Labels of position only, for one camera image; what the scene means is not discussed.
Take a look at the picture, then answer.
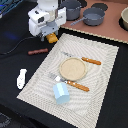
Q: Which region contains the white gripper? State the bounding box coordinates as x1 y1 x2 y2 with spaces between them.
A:
28 7 66 42

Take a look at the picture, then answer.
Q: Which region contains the yellow toy bread loaf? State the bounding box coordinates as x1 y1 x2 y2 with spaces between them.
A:
46 33 58 43

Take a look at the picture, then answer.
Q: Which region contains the brown toy sausage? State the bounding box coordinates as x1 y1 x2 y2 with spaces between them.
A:
28 48 48 55

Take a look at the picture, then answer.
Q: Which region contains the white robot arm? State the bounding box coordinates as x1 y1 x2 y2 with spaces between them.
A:
28 0 66 43

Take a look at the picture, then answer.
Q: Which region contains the beige round plate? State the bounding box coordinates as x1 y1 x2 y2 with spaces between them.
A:
59 57 87 81

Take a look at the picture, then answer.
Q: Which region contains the dark grey pot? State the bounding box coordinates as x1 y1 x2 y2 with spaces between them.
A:
60 0 81 21

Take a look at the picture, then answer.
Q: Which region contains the beige woven placemat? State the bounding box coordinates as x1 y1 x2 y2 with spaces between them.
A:
18 34 118 128

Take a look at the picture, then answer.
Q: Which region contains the dark grey saucepan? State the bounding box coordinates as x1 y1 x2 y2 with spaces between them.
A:
71 7 105 26

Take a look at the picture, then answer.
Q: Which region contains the light blue cup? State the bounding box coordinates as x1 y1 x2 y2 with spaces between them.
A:
53 83 70 104

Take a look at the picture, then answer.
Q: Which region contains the beige bowl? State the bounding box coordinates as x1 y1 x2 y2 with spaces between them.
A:
121 7 128 30

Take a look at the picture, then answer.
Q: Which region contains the black cable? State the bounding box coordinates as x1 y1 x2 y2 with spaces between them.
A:
0 35 32 56

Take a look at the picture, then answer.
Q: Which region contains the wooden handled fork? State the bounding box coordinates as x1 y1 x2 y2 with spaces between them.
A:
49 73 89 92

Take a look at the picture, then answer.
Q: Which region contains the wooden handled knife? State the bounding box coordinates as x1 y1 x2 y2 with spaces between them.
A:
61 51 101 65

